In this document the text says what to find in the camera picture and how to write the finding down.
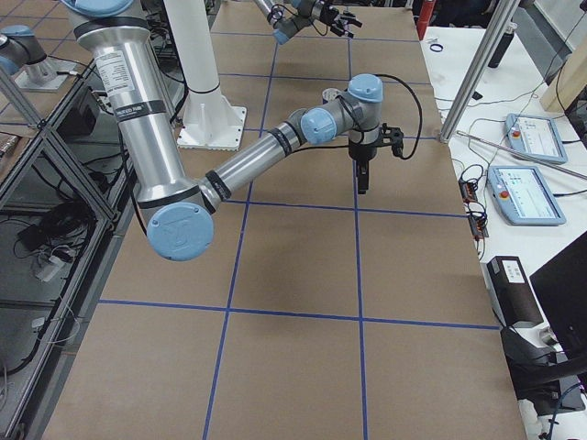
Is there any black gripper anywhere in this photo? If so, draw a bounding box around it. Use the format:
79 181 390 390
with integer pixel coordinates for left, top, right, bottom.
316 2 362 39
348 128 382 194

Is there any white Wilson tennis ball can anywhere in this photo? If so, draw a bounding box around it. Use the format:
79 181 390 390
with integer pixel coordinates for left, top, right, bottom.
322 87 342 105

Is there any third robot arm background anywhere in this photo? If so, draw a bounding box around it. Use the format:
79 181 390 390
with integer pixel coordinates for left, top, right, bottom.
1 25 47 75

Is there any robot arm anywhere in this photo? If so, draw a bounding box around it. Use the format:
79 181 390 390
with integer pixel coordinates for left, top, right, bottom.
254 0 362 45
66 1 383 261

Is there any red object at edge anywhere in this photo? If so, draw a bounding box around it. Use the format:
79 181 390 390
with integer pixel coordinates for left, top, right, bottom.
416 0 436 40

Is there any small circuit board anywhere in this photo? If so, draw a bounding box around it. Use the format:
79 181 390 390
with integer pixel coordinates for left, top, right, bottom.
458 178 488 242

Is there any near teach pendant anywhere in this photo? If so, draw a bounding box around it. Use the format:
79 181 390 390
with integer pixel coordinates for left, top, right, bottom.
487 165 566 226

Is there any teach pendant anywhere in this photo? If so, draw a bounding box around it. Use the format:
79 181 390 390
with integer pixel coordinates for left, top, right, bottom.
505 113 568 164
487 165 566 226

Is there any far teach pendant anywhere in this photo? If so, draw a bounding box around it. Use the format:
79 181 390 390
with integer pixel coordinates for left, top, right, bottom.
505 113 568 164

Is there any black device box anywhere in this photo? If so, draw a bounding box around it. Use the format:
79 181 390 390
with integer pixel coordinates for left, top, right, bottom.
486 256 544 328

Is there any metal rod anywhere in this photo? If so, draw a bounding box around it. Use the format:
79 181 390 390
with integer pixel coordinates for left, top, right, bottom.
456 130 587 181

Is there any black monitor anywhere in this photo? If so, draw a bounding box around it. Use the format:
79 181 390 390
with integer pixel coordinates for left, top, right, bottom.
530 233 586 358

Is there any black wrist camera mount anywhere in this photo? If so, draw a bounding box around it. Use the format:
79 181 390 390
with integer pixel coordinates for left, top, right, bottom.
381 123 404 158

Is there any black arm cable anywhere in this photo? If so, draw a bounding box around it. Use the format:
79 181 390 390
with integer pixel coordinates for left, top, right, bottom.
373 72 424 160

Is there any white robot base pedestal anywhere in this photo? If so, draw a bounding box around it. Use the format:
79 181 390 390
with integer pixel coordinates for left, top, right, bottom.
164 0 247 150

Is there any grey aluminium frame post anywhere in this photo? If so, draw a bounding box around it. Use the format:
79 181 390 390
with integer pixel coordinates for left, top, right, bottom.
438 0 519 144

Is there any wooden post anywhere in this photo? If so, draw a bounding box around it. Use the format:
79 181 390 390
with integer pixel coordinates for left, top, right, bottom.
540 38 586 113

